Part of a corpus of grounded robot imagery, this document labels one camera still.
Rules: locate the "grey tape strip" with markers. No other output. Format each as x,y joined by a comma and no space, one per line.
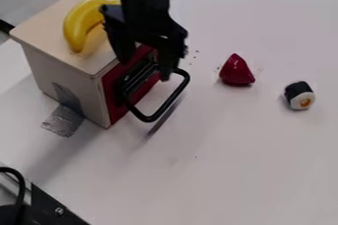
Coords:
64,118

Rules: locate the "yellow toy banana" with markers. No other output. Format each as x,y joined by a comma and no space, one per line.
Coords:
79,21

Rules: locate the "cabinet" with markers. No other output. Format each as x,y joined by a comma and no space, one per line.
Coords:
57,64

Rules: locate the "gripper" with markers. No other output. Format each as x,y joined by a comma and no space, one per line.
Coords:
154,26

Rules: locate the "red toy strawberry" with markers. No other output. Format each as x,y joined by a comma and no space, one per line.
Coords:
236,72

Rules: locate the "toy sushi roll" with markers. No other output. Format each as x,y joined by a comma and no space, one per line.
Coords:
299,94

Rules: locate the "black metal bracket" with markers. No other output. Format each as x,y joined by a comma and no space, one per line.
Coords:
48,207

